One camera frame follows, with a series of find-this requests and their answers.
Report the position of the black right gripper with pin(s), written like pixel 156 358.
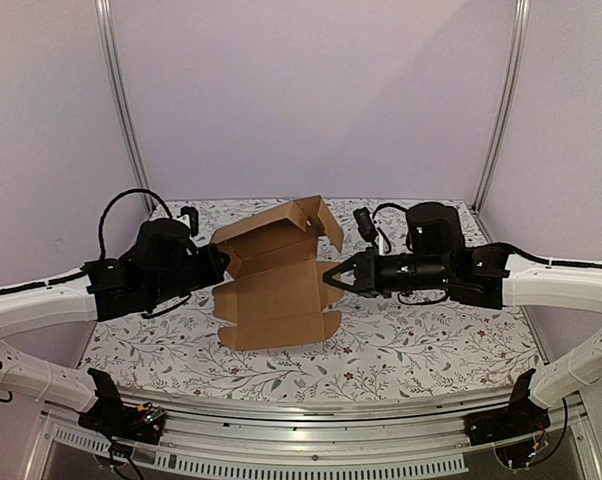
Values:
pixel 367 273

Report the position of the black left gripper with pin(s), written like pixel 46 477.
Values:
pixel 214 272

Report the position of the brown cardboard box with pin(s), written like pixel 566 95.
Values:
pixel 276 296

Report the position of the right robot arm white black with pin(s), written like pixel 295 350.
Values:
pixel 491 276

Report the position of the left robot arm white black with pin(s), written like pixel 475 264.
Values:
pixel 95 292

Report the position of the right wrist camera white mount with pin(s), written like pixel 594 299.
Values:
pixel 370 233

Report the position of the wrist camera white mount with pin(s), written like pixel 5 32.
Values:
pixel 189 216
pixel 370 233

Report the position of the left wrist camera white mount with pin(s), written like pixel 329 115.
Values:
pixel 189 216

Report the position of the aluminium front rail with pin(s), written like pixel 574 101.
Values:
pixel 214 438

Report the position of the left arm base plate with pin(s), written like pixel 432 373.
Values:
pixel 113 419

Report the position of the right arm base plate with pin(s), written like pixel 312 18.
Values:
pixel 503 423

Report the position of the left aluminium frame post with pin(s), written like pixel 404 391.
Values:
pixel 107 34

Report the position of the aluminium frame post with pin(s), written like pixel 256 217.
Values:
pixel 506 99
pixel 107 34

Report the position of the right aluminium frame post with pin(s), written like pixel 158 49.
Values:
pixel 506 99

